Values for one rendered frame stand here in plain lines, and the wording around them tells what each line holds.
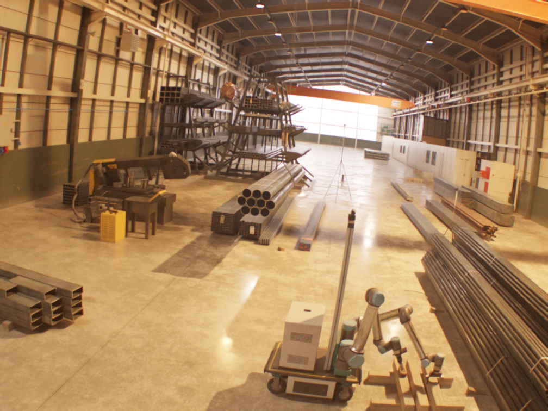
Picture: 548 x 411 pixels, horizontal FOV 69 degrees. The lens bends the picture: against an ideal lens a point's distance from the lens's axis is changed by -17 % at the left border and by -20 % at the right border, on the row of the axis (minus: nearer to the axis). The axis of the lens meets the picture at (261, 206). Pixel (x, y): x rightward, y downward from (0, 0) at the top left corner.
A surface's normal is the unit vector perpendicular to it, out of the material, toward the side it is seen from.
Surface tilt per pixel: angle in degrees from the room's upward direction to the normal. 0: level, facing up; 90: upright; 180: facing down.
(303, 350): 90
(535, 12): 90
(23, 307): 90
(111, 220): 90
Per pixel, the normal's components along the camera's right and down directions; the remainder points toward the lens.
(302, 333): -0.19, 0.15
